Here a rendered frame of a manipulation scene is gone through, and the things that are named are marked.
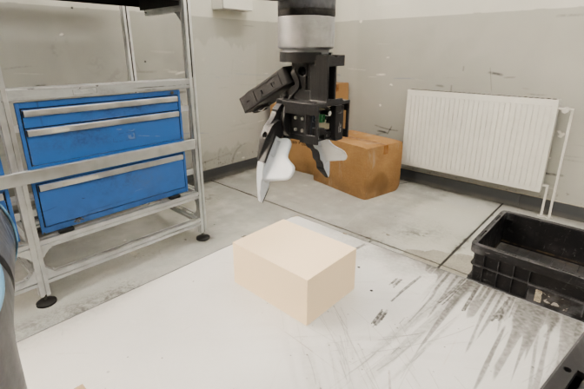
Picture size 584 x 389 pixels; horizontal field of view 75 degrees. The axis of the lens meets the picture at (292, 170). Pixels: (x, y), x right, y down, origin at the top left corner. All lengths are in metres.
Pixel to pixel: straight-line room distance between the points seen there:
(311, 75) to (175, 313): 0.40
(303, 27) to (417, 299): 0.44
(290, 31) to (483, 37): 2.67
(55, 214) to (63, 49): 1.17
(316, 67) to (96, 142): 1.54
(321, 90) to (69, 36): 2.38
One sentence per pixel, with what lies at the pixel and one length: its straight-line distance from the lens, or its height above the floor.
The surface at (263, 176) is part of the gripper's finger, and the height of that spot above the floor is 0.91.
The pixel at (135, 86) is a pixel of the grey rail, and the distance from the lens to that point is 1.95.
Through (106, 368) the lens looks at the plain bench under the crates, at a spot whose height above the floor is 0.70.
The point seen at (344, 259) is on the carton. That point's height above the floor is 0.77.
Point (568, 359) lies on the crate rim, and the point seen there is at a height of 0.93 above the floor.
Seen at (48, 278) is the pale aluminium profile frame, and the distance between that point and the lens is 2.03.
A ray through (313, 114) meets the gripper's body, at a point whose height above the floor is 1.00.
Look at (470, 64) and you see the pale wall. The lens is 3.13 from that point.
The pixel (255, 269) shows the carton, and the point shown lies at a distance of 0.62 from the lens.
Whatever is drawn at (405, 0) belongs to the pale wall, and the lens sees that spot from 3.36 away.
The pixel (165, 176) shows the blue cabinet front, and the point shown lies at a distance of 2.11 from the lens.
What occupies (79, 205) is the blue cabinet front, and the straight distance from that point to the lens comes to 1.97.
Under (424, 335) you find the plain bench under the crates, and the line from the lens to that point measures 0.60.
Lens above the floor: 1.07
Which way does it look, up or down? 18 degrees down
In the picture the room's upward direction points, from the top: straight up
